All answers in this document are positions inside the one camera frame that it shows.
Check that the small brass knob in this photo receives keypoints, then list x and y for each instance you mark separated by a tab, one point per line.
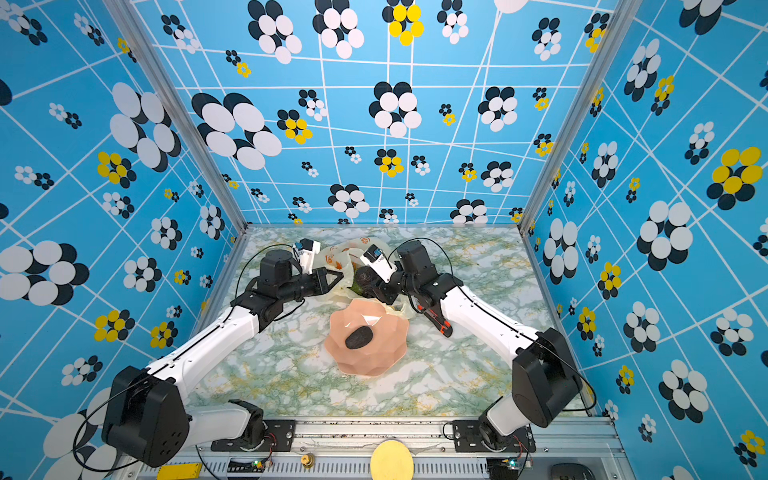
308	461

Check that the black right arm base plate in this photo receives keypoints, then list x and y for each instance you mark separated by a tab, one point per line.
473	436

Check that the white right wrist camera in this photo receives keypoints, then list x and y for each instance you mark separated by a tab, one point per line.
376	259

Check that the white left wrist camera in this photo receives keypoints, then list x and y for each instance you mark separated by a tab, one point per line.
304	252

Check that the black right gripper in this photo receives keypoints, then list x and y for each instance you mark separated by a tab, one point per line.
382	291

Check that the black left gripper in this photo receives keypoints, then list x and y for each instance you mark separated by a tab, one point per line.
318	276

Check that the translucent yellowish plastic bag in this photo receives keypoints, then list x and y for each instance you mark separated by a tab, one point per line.
346	257

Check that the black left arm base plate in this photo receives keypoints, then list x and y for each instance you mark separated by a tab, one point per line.
272	436

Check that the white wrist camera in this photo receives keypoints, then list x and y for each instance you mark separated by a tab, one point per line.
376	259
304	252

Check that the red black utility knife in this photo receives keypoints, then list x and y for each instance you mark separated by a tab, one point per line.
436	317

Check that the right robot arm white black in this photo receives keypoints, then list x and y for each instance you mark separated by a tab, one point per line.
544	379

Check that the yellow box on rail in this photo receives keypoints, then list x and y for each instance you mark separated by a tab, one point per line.
185	471

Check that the pink scalloped fruit plate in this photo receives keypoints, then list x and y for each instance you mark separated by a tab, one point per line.
389	343

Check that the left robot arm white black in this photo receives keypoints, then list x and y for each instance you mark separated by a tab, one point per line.
147	416

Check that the aluminium front rail frame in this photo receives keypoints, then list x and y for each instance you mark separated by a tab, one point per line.
343	446

